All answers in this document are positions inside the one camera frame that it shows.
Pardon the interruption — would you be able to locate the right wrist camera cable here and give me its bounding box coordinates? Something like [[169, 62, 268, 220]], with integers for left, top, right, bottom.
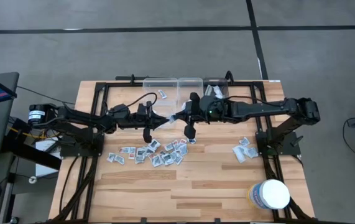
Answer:
[[226, 95, 287, 109]]

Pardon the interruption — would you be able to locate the black support beam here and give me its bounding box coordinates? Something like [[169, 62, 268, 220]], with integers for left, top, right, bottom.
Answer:
[[4, 136, 62, 171]]

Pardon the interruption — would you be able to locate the black cable bundle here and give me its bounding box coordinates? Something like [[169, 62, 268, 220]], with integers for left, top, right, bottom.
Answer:
[[58, 155, 99, 222]]

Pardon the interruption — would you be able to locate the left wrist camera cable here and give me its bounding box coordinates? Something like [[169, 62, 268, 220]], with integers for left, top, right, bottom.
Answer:
[[124, 92, 159, 110]]

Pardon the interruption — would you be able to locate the yellow cable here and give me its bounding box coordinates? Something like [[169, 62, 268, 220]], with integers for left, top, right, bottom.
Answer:
[[9, 127, 58, 140]]

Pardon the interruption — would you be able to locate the large clear plastic bin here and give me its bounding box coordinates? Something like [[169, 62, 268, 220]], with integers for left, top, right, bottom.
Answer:
[[142, 77, 178, 129]]

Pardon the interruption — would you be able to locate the jar with white lid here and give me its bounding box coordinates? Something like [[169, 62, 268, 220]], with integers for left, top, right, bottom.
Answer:
[[247, 179, 291, 210]]

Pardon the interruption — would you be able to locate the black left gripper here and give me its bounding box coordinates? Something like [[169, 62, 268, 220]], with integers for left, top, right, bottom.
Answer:
[[124, 101, 169, 144]]

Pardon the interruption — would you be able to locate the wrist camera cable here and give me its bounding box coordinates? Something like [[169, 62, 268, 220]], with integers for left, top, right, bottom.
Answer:
[[124, 92, 159, 110], [226, 95, 287, 109]]

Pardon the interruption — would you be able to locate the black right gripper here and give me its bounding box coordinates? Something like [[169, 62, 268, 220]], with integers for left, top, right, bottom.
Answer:
[[173, 92, 229, 141]]

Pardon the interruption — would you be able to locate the long white bandage wrapper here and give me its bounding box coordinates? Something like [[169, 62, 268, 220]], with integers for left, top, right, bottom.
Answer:
[[213, 85, 225, 100]]

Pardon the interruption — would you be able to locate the white paper sheet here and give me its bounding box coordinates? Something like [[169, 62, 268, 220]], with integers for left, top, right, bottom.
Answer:
[[35, 138, 62, 177]]

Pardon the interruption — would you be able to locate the grey plastic bin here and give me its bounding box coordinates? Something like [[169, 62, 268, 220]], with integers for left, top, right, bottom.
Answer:
[[202, 77, 231, 102]]

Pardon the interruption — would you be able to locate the small clear plastic bin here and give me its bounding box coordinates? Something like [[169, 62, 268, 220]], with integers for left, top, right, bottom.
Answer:
[[177, 77, 205, 115]]

